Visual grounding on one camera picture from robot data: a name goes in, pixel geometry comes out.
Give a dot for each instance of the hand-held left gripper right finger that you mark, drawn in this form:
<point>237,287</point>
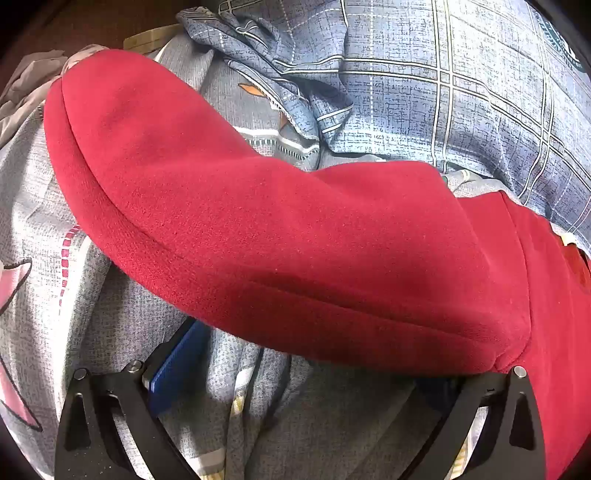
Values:
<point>466,406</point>

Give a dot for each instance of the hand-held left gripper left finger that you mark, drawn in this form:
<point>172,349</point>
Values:
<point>179,361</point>

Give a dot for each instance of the red fleece garment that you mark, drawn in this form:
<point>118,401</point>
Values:
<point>258,221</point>

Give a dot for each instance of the grey printed bedsheet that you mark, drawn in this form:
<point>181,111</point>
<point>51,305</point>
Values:
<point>46,207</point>

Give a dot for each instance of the blue plaid quilt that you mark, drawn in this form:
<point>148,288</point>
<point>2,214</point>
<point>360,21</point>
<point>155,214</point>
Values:
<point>415,92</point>

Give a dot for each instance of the grey-brown crumpled cloth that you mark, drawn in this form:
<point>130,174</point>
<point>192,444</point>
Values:
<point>27,78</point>

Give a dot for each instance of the wooden bed frame edge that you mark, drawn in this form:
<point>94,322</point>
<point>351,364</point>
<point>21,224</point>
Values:
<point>141,40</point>

